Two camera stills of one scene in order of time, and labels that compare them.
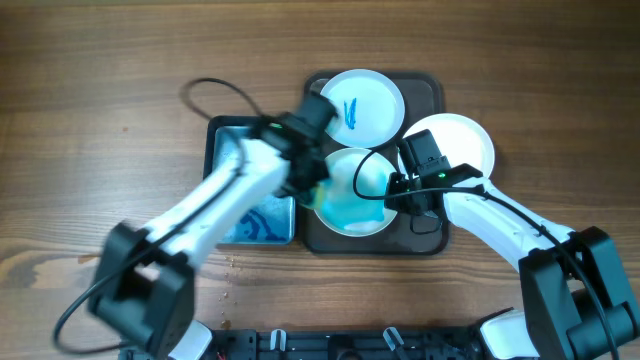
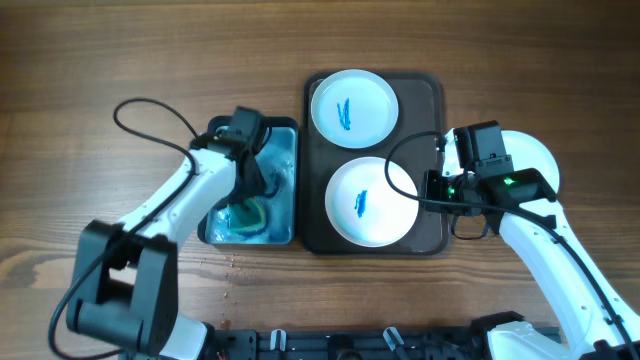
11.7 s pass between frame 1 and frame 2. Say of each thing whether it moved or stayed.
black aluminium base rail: stayed
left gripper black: moved
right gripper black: moved
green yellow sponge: moved
